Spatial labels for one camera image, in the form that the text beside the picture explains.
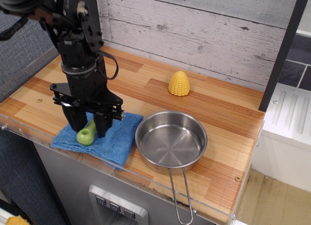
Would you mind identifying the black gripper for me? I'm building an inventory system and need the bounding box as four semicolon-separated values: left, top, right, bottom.
50;70;124;138

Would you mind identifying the green handled grey spatula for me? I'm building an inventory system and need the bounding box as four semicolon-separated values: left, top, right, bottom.
76;119;97;146

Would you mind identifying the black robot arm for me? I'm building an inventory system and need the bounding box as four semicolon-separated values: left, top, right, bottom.
0;0;124;138

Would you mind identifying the blue folded cloth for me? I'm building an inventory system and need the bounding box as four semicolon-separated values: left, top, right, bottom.
51;112;143;171

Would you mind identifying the white ridged appliance top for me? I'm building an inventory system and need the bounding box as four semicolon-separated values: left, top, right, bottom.
263;83;311;145

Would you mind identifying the grey control panel with buttons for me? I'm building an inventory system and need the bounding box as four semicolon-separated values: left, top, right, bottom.
88;184;149;225

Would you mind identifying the yellow toy corn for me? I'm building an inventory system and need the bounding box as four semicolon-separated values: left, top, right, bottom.
168;71;190;97

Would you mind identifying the yellow object at bottom left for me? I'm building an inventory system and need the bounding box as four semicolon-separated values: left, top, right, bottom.
6;216;30;225

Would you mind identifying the steel pan with wire handle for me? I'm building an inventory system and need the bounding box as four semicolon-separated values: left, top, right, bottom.
135;111;208;225

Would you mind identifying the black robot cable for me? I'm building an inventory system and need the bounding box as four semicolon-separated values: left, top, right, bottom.
0;16;29;42

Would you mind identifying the dark right upright post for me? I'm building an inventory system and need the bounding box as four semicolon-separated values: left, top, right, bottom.
259;0;308;112

